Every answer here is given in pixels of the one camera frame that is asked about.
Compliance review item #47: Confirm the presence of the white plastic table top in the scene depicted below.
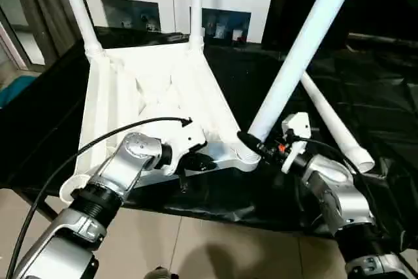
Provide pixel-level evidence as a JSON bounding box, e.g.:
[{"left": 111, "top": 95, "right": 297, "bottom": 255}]
[{"left": 59, "top": 39, "right": 262, "bottom": 204}]

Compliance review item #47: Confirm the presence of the white plastic table leg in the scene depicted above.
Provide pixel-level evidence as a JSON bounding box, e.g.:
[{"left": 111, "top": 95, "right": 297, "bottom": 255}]
[
  {"left": 300, "top": 71, "right": 376, "bottom": 174},
  {"left": 56, "top": 0, "right": 105, "bottom": 61},
  {"left": 187, "top": 0, "right": 205, "bottom": 50},
  {"left": 248, "top": 0, "right": 364, "bottom": 144}
]

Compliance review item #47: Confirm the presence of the black work mat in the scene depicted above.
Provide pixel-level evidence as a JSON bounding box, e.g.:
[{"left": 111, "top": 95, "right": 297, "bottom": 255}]
[{"left": 0, "top": 25, "right": 418, "bottom": 250}]

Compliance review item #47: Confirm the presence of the teal blue box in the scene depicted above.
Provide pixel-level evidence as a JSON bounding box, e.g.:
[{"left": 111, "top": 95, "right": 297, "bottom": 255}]
[{"left": 0, "top": 76, "right": 35, "bottom": 107}]

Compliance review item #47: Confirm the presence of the grey curtain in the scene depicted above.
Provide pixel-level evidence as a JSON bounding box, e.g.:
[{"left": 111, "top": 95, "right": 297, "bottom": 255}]
[{"left": 9, "top": 0, "right": 88, "bottom": 57}]

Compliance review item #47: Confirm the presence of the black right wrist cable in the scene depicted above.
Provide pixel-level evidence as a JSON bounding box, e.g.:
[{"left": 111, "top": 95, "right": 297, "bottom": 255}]
[{"left": 287, "top": 135, "right": 379, "bottom": 227}]

